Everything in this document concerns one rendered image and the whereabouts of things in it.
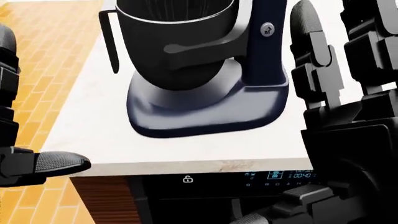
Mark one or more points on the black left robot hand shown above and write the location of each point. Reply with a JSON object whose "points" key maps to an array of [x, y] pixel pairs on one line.
{"points": [[56, 162]]}

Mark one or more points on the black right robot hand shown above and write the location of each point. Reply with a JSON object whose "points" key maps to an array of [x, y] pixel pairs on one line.
{"points": [[348, 144]]}

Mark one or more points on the navy blue stand mixer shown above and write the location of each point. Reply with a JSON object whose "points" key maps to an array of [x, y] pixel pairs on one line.
{"points": [[217, 112]]}

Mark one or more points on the brown wooden cabinet panel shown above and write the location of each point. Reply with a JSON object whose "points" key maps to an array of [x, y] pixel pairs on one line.
{"points": [[102, 198]]}

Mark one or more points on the black metal mixing bowl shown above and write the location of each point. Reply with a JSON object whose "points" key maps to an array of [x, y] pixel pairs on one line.
{"points": [[146, 46]]}

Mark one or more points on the black built-in dishwasher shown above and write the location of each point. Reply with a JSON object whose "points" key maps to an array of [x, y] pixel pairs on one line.
{"points": [[202, 193]]}

